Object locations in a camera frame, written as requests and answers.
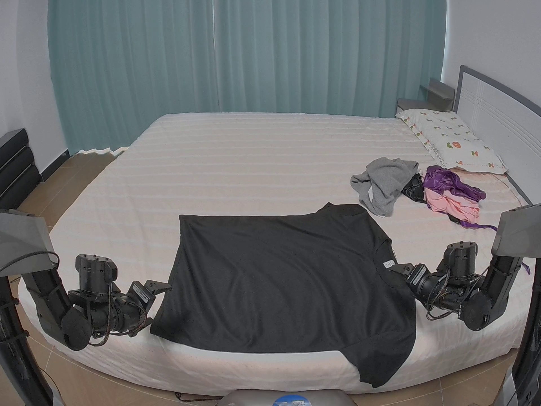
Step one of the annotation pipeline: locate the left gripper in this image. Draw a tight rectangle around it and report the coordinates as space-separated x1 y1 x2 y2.
122 280 173 325

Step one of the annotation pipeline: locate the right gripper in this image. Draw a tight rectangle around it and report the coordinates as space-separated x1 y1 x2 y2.
388 263 438 302

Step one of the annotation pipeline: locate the black T-shirt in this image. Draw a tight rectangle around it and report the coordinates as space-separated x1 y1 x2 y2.
150 202 418 389

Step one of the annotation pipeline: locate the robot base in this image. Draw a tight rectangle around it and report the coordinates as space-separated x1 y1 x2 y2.
219 389 352 406

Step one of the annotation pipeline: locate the bed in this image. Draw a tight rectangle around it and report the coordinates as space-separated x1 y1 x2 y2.
16 63 541 397

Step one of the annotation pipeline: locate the pink garment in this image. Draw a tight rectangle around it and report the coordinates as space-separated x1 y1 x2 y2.
424 188 481 224

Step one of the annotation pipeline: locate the small black garment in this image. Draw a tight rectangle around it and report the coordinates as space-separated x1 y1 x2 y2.
400 173 428 204

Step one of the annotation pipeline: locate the grey garment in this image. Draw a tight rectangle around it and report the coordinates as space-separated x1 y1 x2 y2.
349 156 420 218

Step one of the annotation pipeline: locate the purple garment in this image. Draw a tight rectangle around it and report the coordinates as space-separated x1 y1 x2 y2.
424 165 499 231

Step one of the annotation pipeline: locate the white printed pillow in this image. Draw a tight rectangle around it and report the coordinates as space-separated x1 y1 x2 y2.
395 108 509 175

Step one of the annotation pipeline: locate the grey bedside table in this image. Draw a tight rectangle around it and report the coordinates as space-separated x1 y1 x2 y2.
396 77 456 112

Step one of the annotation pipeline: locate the black chest of drawers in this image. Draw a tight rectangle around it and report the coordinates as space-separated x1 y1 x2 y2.
0 127 43 211

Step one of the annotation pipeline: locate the blue-green curtain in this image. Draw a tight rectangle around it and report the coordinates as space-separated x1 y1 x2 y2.
213 0 448 120
48 0 221 154

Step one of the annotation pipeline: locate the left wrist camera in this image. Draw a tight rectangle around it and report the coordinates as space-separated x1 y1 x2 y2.
125 317 154 338

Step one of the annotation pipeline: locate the black cable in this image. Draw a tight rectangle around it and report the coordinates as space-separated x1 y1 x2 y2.
174 390 223 406
0 250 60 276
424 304 451 321

